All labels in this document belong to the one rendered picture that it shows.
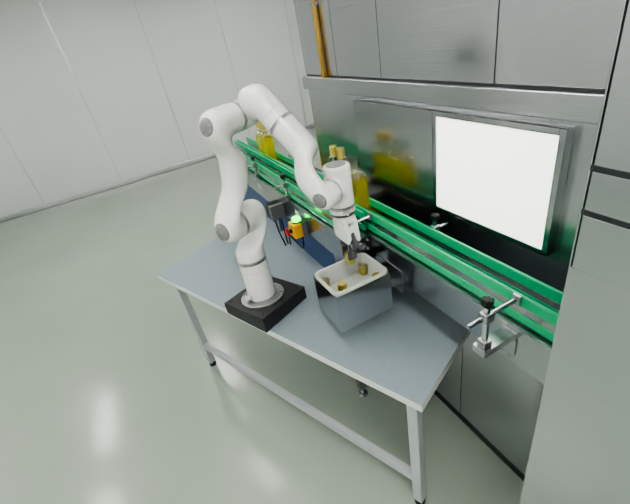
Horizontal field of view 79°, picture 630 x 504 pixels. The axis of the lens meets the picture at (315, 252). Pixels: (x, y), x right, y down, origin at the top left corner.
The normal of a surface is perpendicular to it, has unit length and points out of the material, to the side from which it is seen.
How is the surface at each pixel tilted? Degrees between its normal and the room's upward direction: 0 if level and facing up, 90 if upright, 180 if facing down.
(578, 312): 90
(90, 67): 90
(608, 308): 90
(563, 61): 90
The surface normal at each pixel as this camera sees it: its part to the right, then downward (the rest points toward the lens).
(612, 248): -0.87, 0.37
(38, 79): 0.45, 0.40
